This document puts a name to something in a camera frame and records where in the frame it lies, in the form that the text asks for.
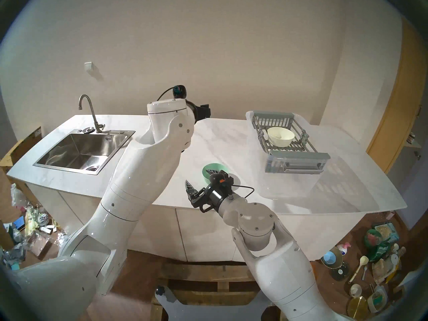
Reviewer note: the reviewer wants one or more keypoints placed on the white counter cabinet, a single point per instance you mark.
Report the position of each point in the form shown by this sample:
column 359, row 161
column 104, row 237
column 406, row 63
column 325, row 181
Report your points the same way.
column 200, row 233

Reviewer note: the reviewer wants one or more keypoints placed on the blue small bowl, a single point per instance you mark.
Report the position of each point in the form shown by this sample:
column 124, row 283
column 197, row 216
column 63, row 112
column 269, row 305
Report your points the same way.
column 329, row 257

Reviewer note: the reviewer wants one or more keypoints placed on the white bottle pink cap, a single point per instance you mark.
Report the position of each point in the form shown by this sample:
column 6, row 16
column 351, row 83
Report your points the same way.
column 342, row 248

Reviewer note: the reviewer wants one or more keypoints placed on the white container green sponge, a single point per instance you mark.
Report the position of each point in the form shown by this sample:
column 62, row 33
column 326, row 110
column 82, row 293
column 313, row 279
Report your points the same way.
column 378, row 298

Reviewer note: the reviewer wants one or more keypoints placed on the cream plastic bowl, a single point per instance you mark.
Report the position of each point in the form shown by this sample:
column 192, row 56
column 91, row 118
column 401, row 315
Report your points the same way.
column 281, row 137

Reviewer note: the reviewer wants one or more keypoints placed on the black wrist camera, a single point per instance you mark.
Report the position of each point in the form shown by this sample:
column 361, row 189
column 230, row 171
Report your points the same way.
column 179, row 91
column 220, row 182

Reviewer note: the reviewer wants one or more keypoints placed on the white plastic bag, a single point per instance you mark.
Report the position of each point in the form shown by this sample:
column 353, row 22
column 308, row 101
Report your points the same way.
column 18, row 196

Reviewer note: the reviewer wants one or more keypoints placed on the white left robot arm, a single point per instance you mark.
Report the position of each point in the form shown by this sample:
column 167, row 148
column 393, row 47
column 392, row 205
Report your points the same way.
column 143, row 176

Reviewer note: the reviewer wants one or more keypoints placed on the wooden door frame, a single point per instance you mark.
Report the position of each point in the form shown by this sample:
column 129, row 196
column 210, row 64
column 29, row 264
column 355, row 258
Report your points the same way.
column 401, row 116

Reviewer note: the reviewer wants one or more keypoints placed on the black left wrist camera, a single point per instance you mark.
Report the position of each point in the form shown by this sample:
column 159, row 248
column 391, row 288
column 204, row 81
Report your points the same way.
column 179, row 91

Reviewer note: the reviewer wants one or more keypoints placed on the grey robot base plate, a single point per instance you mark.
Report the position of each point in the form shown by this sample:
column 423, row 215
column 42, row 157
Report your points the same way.
column 210, row 312

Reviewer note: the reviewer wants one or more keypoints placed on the grey dish drying rack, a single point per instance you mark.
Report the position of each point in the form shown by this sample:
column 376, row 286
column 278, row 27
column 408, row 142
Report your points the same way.
column 294, row 158

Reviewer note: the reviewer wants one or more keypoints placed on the white wall switch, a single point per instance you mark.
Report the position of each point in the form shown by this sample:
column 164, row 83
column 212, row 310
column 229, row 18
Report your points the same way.
column 88, row 66

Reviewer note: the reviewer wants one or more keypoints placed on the mint green plastic bowl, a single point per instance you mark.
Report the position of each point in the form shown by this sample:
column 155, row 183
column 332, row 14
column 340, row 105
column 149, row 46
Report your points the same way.
column 215, row 166

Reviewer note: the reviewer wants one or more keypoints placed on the yellow snack packet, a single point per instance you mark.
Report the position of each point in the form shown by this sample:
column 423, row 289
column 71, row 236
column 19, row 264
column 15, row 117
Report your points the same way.
column 31, row 221

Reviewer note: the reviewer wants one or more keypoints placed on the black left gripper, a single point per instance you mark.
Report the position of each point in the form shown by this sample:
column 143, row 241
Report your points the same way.
column 201, row 111

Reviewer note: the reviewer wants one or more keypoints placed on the wooden pallet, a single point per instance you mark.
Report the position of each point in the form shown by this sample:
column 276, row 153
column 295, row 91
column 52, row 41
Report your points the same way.
column 207, row 273

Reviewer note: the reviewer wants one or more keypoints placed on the yellow round plate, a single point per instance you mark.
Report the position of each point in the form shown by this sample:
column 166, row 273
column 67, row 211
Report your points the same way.
column 357, row 308

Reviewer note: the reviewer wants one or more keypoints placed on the green snack bag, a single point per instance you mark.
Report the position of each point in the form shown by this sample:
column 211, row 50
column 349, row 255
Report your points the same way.
column 379, row 250

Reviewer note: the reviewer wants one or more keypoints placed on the teal food box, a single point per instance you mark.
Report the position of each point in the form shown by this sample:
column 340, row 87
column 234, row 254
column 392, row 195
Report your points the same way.
column 386, row 230

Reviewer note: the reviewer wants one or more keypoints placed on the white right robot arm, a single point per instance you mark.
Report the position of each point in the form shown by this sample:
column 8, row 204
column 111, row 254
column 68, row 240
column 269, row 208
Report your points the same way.
column 284, row 266

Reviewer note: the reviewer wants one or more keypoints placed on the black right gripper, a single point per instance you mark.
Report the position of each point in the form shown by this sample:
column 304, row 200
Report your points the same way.
column 210, row 196

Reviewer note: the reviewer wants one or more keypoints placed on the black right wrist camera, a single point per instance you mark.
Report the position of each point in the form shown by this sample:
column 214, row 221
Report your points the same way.
column 220, row 182

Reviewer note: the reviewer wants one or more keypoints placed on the stainless steel sink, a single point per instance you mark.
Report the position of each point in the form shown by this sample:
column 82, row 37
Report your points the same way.
column 77, row 149

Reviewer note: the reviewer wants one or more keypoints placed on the steel gooseneck faucet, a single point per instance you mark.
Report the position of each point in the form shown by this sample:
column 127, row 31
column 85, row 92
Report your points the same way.
column 93, row 113

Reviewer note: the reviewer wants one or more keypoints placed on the cream plastic spoon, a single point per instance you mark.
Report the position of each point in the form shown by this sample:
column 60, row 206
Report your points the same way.
column 363, row 260

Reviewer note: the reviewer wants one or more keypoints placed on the dark glass lid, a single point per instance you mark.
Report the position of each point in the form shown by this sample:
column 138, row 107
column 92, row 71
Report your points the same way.
column 340, row 272

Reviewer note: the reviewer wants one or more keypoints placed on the clear plastic storage bin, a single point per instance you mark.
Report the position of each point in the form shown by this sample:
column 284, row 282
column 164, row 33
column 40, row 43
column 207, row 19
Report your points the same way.
column 287, row 188

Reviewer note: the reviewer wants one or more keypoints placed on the white small cup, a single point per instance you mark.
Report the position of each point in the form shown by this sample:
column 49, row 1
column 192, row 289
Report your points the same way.
column 355, row 290

